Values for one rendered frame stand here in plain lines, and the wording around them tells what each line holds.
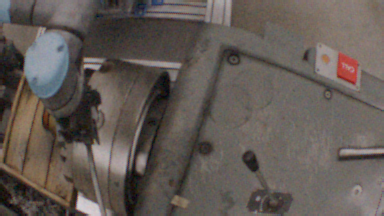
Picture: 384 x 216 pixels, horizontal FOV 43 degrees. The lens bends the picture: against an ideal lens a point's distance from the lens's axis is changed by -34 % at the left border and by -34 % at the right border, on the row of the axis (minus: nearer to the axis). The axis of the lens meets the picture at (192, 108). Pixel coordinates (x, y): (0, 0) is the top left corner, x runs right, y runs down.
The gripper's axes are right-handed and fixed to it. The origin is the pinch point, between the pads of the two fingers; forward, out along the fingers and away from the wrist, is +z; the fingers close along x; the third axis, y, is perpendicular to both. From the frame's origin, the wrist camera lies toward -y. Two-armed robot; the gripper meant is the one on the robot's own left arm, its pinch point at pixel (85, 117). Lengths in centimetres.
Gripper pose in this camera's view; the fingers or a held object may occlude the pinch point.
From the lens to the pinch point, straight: 103.7
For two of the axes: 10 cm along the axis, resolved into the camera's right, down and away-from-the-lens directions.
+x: 9.8, -1.9, 0.0
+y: 1.8, 9.4, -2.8
